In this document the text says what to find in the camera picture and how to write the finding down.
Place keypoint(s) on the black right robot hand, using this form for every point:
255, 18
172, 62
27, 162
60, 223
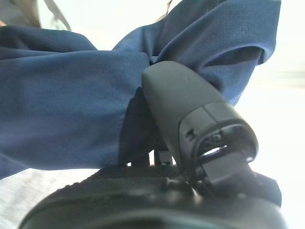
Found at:
186, 100

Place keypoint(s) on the blue garment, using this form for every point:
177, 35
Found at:
71, 95

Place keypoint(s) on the grey floor rug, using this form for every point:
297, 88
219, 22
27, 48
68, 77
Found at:
28, 195

